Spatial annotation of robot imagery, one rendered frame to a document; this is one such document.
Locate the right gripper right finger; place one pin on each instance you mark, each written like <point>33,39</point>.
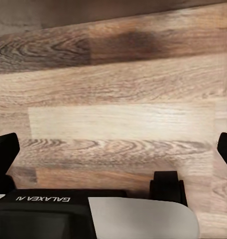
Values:
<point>222,146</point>

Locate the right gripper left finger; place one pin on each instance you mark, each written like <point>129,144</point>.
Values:
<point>9,148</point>

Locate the bed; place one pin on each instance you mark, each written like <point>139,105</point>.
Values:
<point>28,15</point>

